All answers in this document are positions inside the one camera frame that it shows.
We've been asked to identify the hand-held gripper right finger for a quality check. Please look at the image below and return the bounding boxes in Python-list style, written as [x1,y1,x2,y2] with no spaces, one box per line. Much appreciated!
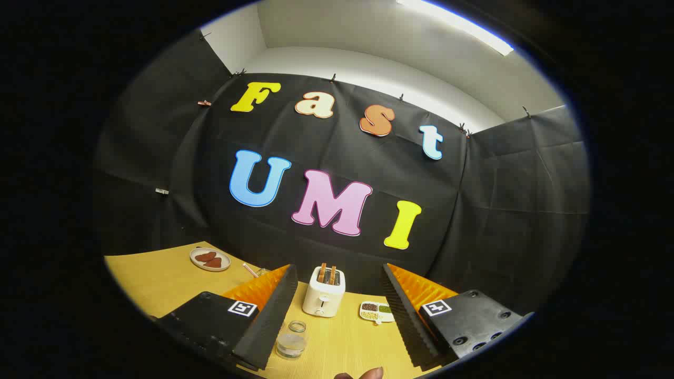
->
[380,263,534,371]

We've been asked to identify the white divided bean dish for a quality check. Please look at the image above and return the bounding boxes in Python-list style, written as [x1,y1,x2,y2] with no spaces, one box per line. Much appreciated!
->
[359,301,395,324]

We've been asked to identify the clear plastic juice bottle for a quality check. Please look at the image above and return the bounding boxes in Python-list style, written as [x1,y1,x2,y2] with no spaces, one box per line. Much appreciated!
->
[275,320,309,360]

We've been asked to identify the white toaster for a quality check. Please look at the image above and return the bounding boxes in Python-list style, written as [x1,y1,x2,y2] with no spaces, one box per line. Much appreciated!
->
[302,266,346,318]

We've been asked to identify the wooden table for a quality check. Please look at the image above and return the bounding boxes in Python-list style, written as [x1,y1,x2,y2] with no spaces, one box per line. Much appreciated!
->
[104,241,448,379]

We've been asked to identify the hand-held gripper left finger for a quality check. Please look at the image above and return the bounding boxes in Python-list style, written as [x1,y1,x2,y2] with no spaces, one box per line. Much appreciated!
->
[152,264,299,371]

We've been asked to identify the white round plate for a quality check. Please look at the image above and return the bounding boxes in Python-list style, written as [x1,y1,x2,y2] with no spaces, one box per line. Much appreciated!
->
[190,247,231,272]

